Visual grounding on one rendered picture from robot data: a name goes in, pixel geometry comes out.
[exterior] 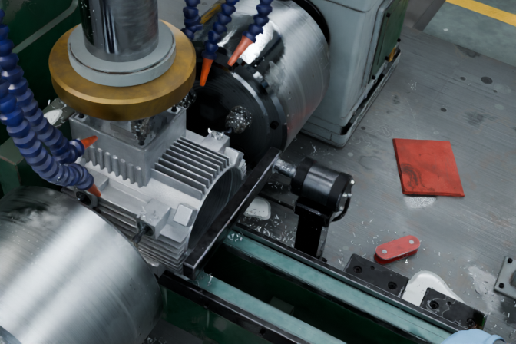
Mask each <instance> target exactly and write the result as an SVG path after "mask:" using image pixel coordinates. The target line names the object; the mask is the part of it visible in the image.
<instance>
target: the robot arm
mask: <svg viewBox="0 0 516 344"><path fill-rule="evenodd" d="M441 344H516V340H514V341H513V342H511V343H506V342H505V340H504V339H503V338H501V337H500V336H498V335H493V336H492V335H490V334H488V333H486V332H484V331H482V330H480V329H470V330H462V331H458V332H456V333H454V334H452V335H451V336H449V337H448V338H447V339H445V340H444V341H443V342H442V343H441Z"/></svg>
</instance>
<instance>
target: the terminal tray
mask: <svg viewBox="0 0 516 344"><path fill-rule="evenodd" d="M158 115H159V117H160V118H159V117H158V116H157V115H155V118H154V119H153V118H152V117H150V128H151V131H150V133H149V134H148V135H147V137H146V139H145V140H144V145H143V146H141V145H140V143H139V140H136V139H135V136H134V135H133V134H132V133H131V122H130V121H106V120H101V119H98V118H95V117H91V116H88V115H86V114H84V117H83V118H79V113H76V112H75V113H74V114H73V115H71V116H70V117H69V124H70V128H71V136H72V140H73V139H76V140H82V139H85V138H87V137H91V136H94V135H95V136H97V137H98V139H97V140H96V141H95V142H94V143H93V144H92V145H91V146H89V147H88V148H87V149H85V150H84V155H83V156H84V157H85V160H86V163H89V162H90V161H92V164H93V166H94V167H95V166H97V165H100V169H101V170H103V169H104V168H107V172H108V173H109V174H110V173H111V172H112V171H113V172H114V175H115V177H119V176H120V175H121V176H122V179H123V180H126V179H130V183H131V184H134V183H135V182H136V183H137V186H138V187H139V188H141V187H143V186H145V187H146V186H147V185H148V183H149V181H150V179H151V168H153V169H154V164H155V163H158V159H159V157H161V158H162V155H163V152H164V153H166V149H167V148H168V149H170V145H173V143H174V141H176V142H177V139H180V136H182V137H185V138H186V108H185V107H181V106H180V105H178V106H177V111H175V112H173V111H172V107H170V108H169V109H167V110H166V111H164V112H162V113H160V114H158ZM153 117H154V116H153ZM151 118H152V120H151ZM164 119H165V120H164ZM162 120H163V122H164V123H163V126H162V128H161V124H162V122H161V121H162ZM95 122H96V123H95ZM154 122H155V125H154ZM93 123H95V124H94V125H96V126H94V127H93V125H92V124H93ZM98 125H100V127H102V128H99V126H98ZM152 128H153V130H154V131H155V132H153V130H152ZM157 128H159V129H160V130H158V129H157ZM117 132H118V133H119V134H117ZM157 132H158V133H159V134H158V135H157V136H155V135H154V134H155V133H156V134H157ZM109 133H110V134H109ZM151 133H152V136H153V137H152V138H151ZM113 134H114V136H113ZM124 135H125V136H124ZM126 136H127V138H126Z"/></svg>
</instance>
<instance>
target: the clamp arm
mask: <svg viewBox="0 0 516 344"><path fill-rule="evenodd" d="M281 154H282V151H281V150H279V149H277V148H275V147H270V148H269V150H268V151H267V152H266V153H265V154H264V156H263V157H262V159H261V160H260V162H259V163H258V164H257V165H256V166H255V167H254V169H253V170H252V172H251V173H250V175H249V176H246V175H245V176H244V177H243V179H242V180H241V186H240V188H239V189H238V190H237V191H236V193H235V194H234V195H233V196H232V198H231V199H230V200H229V202H228V203H227V205H226V206H225V207H224V208H223V209H222V211H221V212H220V213H219V215H218V216H217V218H216V219H215V220H214V221H213V222H212V224H211V225H210V226H209V228H208V229H207V231H206V232H205V233H204V235H203V236H202V237H201V238H200V239H199V241H198V242H197V244H196V245H195V246H194V248H193V249H191V248H189V249H188V250H187V252H186V253H185V254H184V261H183V262H182V273H183V275H184V276H185V277H187V278H189V279H191V280H195V279H196V278H197V277H198V275H199V274H200V272H201V271H202V269H203V268H204V267H205V266H206V265H207V263H208V262H209V260H210V258H211V257H212V256H213V255H214V254H215V252H216V251H217V249H218V248H219V246H220V245H221V243H222V242H223V241H224V240H225V238H226V237H227V235H228V234H229V233H230V231H231V230H232V229H233V227H234V226H235V225H236V223H237V222H238V220H239V219H240V218H241V217H242V215H243V214H244V212H245V211H246V209H247V208H248V206H249V205H250V204H251V203H252V202H253V200H254V199H255V197H256V195H257V194H258V193H259V192H260V191H261V189H262V188H263V186H264V185H265V183H266V182H267V181H268V180H269V178H270V177H271V175H272V174H274V173H275V172H277V173H278V170H275V169H273V168H274V167H275V168H277V169H278V168H279V167H280V165H279V164H278V163H276V162H280V163H281V162H283V161H282V160H281Z"/></svg>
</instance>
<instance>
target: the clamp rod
mask: <svg viewBox="0 0 516 344"><path fill-rule="evenodd" d="M276 163H278V164H279V168H278V169H277V168H275V167H274V168H273V169H275V170H278V173H279V174H282V175H284V176H286V177H289V178H291V179H292V176H293V173H294V171H295V169H296V166H294V165H292V164H289V163H287V162H285V161H283V162H281V163H280V162H276Z"/></svg>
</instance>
